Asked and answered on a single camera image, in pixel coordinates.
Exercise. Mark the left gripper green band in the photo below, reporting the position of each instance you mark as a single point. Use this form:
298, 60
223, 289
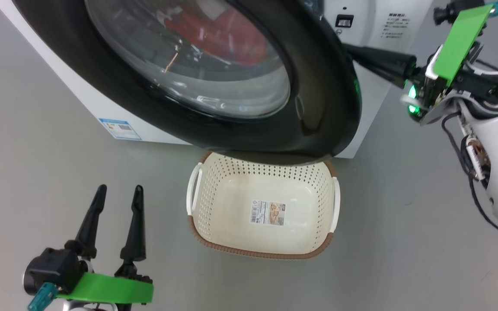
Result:
110, 290

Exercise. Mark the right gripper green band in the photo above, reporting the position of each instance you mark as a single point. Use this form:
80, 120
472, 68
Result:
458, 47

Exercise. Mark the black round glass washer door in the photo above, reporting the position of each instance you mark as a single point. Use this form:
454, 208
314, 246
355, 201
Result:
240, 134

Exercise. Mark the red and white jersey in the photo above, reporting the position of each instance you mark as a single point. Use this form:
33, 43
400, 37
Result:
231, 39

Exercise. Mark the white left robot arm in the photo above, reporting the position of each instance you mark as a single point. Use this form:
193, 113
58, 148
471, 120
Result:
71, 308

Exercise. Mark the white front-load washing machine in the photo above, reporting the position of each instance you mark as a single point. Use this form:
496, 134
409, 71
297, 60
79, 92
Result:
370, 17

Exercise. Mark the black door lock socket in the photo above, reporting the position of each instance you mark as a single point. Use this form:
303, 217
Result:
344, 20

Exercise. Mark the cream perforated laundry basket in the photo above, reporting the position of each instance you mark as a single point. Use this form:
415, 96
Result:
231, 224

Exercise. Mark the printed text warning sticker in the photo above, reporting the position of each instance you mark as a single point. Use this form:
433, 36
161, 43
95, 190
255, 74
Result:
397, 26

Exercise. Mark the blue energy label sticker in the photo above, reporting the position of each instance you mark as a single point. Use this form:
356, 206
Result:
121, 128

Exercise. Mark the paper product label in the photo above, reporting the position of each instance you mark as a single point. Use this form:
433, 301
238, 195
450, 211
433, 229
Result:
267, 212

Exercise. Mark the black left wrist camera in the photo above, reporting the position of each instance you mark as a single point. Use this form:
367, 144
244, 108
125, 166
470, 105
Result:
54, 268

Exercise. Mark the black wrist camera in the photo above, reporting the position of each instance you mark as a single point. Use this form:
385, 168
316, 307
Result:
54, 268
456, 11

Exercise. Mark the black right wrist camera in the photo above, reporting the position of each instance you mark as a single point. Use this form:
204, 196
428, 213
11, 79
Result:
456, 11

